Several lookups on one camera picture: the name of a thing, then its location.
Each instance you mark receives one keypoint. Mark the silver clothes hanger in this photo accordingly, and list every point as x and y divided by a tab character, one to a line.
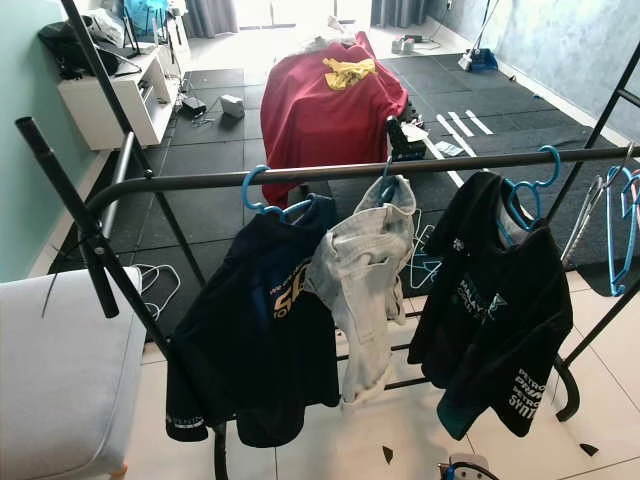
582	215

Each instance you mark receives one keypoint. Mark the grey upholstered bench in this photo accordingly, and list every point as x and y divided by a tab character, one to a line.
65	380

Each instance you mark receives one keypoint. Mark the white low cabinet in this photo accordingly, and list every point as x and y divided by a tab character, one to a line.
110	110

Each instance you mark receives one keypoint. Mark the black bag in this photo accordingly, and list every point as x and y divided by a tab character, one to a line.
75	50

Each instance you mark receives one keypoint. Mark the small black device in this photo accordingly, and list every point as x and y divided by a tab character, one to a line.
192	105

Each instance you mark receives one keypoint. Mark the small white box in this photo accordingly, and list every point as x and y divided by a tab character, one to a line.
232	107

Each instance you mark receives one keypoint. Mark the blue bag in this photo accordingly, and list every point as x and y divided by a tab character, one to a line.
145	15

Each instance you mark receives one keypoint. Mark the navy printed t-shirt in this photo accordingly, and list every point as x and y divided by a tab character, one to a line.
260	320

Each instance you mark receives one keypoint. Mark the grey curtain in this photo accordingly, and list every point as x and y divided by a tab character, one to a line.
210	15
398	12

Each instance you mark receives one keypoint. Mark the red cloth cover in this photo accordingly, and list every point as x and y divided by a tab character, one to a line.
320	125

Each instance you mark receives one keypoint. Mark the pale grey denim garment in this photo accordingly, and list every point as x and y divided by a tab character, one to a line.
365	290

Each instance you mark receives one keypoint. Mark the yellow cloth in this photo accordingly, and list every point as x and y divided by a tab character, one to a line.
350	73

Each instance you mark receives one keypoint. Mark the black boxy gadget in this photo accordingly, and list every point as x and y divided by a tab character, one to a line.
405	140

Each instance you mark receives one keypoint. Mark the black metal clothes rack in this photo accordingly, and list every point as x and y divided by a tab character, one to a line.
460	163

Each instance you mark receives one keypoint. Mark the black printed jersey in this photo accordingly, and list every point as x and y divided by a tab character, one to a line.
490	320

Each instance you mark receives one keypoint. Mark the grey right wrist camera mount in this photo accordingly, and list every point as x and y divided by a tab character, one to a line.
468	468

